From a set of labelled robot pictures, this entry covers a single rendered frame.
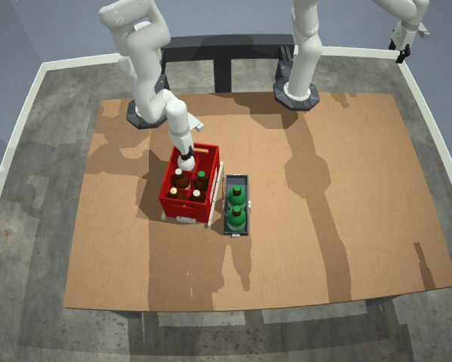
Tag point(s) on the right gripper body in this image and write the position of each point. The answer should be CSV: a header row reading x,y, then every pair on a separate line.
x,y
182,143

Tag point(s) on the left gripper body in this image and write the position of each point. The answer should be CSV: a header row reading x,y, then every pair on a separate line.
x,y
402,36

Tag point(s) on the green bottle with white label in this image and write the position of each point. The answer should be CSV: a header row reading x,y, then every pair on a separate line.
x,y
236,196

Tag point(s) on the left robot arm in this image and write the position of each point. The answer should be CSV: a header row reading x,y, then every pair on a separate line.
x,y
305,25

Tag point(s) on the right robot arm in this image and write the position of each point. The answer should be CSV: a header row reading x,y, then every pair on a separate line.
x,y
141,68

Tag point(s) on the green bottle with pale green label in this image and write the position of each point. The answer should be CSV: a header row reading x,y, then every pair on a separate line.
x,y
236,218

